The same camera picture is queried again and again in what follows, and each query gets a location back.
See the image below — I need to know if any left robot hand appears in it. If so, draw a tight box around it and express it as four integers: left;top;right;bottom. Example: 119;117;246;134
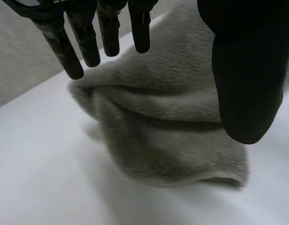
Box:
2;0;289;145

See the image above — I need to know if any grey towel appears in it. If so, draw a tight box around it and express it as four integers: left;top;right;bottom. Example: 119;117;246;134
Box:
68;1;289;188

